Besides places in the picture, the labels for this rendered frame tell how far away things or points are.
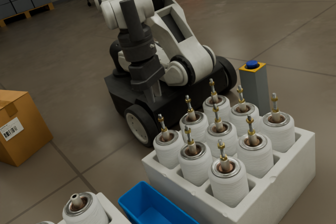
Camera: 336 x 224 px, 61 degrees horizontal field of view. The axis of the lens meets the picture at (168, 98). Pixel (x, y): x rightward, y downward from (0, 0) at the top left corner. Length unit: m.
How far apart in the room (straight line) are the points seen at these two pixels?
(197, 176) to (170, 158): 0.11
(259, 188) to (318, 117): 0.62
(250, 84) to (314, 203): 0.43
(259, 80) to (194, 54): 0.28
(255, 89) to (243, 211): 0.48
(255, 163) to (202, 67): 0.51
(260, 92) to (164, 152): 0.43
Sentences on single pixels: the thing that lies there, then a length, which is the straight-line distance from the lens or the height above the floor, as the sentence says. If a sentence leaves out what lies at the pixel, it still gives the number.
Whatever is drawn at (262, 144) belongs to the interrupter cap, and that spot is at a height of 0.25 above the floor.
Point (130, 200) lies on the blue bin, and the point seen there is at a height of 0.09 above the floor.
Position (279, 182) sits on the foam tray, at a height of 0.15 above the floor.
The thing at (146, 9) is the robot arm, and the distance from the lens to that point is 0.73.
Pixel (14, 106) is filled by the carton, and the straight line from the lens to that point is 1.60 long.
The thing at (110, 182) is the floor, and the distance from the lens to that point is 1.24.
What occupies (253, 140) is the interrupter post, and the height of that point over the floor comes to 0.26.
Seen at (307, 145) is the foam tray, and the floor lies 0.17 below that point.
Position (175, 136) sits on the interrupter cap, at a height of 0.25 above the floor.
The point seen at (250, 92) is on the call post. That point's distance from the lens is 1.11.
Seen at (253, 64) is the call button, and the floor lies 0.33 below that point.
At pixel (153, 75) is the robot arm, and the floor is 0.48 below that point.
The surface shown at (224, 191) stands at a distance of 0.76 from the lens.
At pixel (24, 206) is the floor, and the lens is 1.39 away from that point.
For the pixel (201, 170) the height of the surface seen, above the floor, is 0.22.
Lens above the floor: 0.78
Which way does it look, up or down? 28 degrees down
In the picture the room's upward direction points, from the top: 16 degrees counter-clockwise
